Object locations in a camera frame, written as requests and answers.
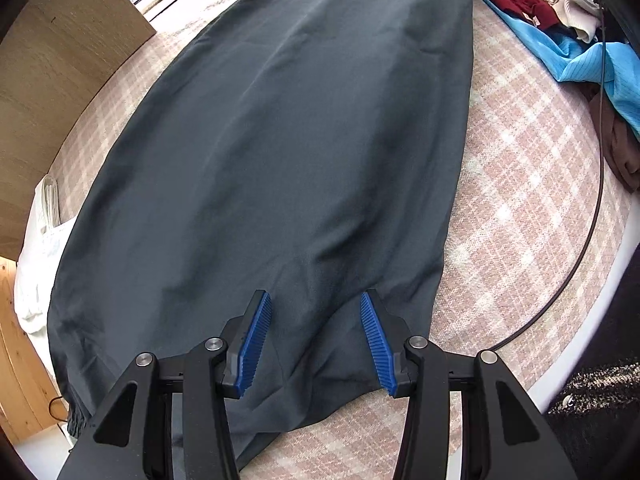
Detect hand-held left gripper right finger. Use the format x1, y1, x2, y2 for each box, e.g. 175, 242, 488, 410
360, 289, 581, 480

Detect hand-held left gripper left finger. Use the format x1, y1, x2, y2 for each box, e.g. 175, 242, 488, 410
56, 289, 273, 480

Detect dark grey pants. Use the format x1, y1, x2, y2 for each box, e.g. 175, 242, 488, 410
48, 0, 475, 472

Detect pink plaid bed blanket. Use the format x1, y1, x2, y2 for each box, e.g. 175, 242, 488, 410
50, 0, 632, 472

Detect white cloth bag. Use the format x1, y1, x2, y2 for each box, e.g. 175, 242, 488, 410
14, 175, 78, 335

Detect person's dark patterned clothing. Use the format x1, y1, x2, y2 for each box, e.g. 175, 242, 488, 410
545, 242, 640, 480

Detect brown garment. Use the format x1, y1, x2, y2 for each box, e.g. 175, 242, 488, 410
586, 91, 640, 192

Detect blue garment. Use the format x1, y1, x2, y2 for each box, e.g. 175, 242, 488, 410
472, 0, 640, 142

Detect wooden cabinet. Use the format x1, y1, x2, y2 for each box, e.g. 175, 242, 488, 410
0, 0, 158, 261

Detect black cable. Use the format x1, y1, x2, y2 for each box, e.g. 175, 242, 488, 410
492, 2, 612, 352

